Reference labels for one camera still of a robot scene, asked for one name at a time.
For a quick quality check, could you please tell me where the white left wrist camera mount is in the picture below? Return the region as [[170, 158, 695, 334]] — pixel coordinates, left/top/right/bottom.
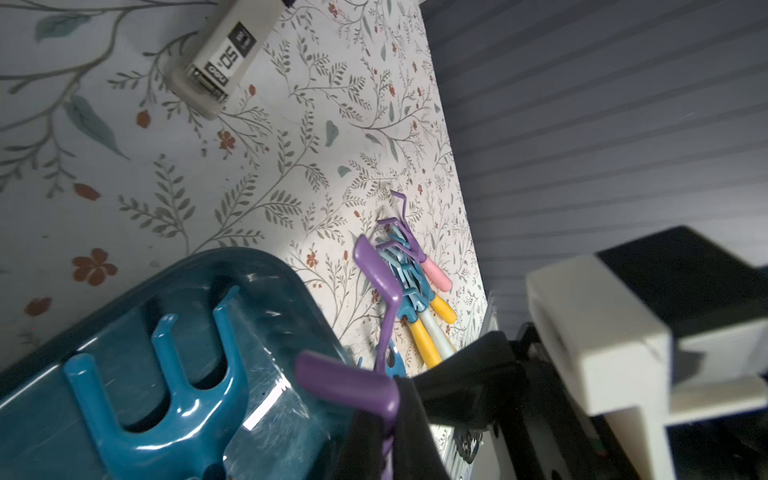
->
[[525, 226, 767, 479]]

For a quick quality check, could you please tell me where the teal rake white handle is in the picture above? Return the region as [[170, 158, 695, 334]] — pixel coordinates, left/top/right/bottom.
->
[[377, 241, 457, 368]]

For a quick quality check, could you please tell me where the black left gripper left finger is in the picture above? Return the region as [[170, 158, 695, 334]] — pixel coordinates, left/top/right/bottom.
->
[[335, 378, 449, 479]]

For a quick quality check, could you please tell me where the teal plastic storage box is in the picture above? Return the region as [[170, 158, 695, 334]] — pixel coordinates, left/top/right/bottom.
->
[[1, 248, 352, 479]]

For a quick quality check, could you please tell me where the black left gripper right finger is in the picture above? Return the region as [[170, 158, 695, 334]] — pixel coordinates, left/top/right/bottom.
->
[[413, 331, 528, 429]]

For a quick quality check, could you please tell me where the purple rake yellow handle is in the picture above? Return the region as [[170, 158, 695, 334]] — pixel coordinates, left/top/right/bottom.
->
[[295, 235, 403, 479]]

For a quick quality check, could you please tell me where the teal rake yellow handle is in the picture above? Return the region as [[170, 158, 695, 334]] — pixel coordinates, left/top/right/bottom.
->
[[63, 286, 249, 479], [383, 251, 444, 370], [385, 246, 458, 324]]

